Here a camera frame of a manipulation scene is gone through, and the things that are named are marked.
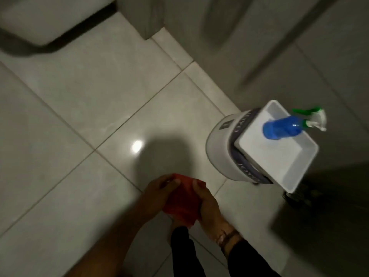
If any person's left hand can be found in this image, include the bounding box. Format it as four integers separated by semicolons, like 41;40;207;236
137;174;181;225

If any person's right hand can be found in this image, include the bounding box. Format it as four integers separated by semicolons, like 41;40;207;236
192;179;228;243

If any red cloth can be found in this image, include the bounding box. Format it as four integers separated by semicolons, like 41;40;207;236
162;174;207;227

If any person's left forearm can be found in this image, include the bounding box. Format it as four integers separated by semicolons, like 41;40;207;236
65;209;150;277

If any person's right forearm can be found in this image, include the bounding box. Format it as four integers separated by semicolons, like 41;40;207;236
216;228;281;277

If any white plastic bucket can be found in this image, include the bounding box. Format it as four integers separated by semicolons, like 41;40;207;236
205;108;271;185

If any person's black trouser leg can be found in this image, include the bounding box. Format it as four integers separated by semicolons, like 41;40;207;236
170;226;204;277

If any white rectangular tray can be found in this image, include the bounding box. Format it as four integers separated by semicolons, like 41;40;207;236
234;100;319;194

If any blue spray bottle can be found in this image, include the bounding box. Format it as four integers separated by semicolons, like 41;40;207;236
262;106;327;140

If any white toilet bowl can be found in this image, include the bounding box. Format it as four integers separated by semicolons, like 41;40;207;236
0;0;117;46

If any wrist bracelet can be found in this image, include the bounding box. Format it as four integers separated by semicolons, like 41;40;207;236
217;226;241;250

